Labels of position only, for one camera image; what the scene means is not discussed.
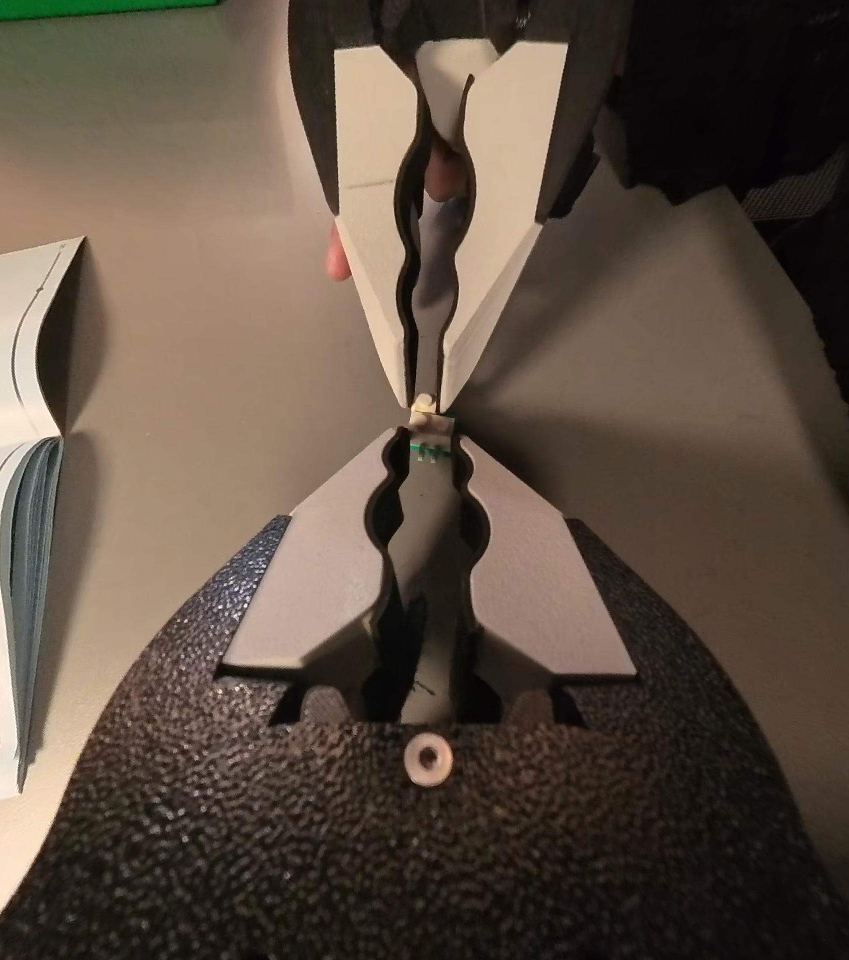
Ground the green board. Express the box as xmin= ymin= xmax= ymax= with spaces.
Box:
xmin=0 ymin=0 xmax=225 ymax=28

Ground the white and green lego assembly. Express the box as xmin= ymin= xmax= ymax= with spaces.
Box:
xmin=405 ymin=412 xmax=460 ymax=465

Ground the grey mesh strap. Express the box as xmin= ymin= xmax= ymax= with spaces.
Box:
xmin=738 ymin=152 xmax=847 ymax=223

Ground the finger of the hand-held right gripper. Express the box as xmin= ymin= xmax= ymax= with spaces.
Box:
xmin=435 ymin=39 xmax=570 ymax=415
xmin=336 ymin=43 xmax=426 ymax=410

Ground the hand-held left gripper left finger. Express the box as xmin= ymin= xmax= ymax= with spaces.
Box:
xmin=220 ymin=426 xmax=427 ymax=725

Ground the person's right hand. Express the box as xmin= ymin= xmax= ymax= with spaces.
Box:
xmin=323 ymin=137 xmax=472 ymax=283

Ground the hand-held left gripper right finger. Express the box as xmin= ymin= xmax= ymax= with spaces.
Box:
xmin=453 ymin=433 xmax=639 ymax=723

